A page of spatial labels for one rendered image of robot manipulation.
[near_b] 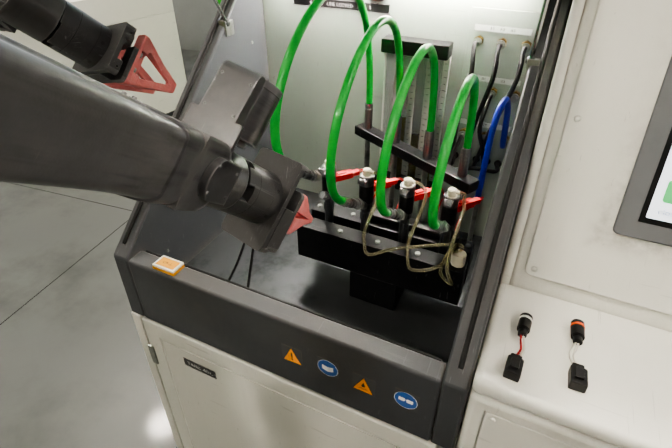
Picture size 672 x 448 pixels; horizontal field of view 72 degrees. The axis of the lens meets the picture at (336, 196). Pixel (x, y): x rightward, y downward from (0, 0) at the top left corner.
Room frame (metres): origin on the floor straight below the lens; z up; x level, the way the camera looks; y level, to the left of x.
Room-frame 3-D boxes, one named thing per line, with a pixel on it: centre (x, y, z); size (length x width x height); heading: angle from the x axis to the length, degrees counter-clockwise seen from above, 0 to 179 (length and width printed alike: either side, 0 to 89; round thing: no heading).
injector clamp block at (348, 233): (0.74, -0.09, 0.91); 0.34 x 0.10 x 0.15; 64
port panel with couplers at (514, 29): (0.92, -0.32, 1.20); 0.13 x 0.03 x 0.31; 64
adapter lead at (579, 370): (0.44, -0.35, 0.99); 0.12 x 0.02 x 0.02; 157
